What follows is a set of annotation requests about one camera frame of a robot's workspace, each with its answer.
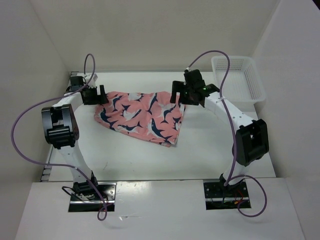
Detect pink shark print shorts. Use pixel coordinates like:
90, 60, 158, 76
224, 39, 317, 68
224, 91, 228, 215
94, 91, 186, 147

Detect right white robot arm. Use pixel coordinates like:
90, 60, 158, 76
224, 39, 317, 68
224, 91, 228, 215
170, 69, 269, 197

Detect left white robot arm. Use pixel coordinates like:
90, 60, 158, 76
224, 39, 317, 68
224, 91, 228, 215
41, 73, 108, 201

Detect white plastic basket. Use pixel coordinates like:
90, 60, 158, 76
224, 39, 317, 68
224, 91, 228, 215
211, 55, 266, 104

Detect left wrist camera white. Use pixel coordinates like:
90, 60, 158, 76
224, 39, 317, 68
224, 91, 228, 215
83, 73, 98, 87

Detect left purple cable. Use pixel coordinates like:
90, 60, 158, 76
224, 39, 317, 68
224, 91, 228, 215
10, 53, 115, 222

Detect purple cable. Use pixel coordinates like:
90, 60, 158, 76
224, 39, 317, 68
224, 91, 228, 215
185, 49, 268, 219
10, 53, 115, 222

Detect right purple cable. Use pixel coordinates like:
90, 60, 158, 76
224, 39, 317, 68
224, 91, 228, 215
185, 49, 268, 219

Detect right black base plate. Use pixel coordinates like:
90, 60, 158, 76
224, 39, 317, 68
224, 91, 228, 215
203, 179, 251, 210

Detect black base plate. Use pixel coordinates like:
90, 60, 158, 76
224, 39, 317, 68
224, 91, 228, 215
64, 182, 117, 213
203, 179, 251, 210

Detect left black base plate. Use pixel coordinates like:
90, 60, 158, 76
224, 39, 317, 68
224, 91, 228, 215
64, 182, 117, 213

